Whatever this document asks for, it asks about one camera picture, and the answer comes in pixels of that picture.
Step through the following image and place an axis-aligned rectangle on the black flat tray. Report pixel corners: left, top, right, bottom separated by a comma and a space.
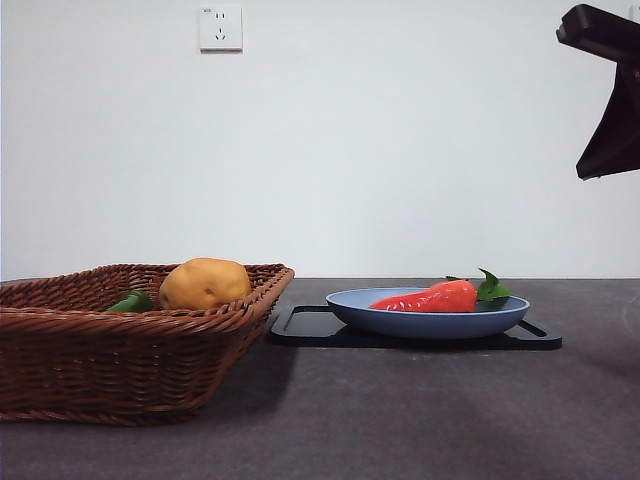
269, 304, 564, 351

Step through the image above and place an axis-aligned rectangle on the blue round plate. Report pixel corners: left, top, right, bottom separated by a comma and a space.
325, 287, 530, 340

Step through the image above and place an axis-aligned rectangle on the green pepper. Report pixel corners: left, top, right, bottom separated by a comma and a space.
104, 289, 154, 314

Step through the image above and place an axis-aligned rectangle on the white wall socket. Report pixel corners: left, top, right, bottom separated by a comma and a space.
198, 3, 243, 53

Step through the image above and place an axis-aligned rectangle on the brown wicker basket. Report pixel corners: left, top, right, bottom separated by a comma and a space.
0, 263, 295, 428

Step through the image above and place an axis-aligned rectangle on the orange carrot with green leaves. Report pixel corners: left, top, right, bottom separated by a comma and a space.
368, 268, 512, 314

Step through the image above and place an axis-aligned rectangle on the yellow-brown potato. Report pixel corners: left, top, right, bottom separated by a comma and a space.
159, 257, 252, 310

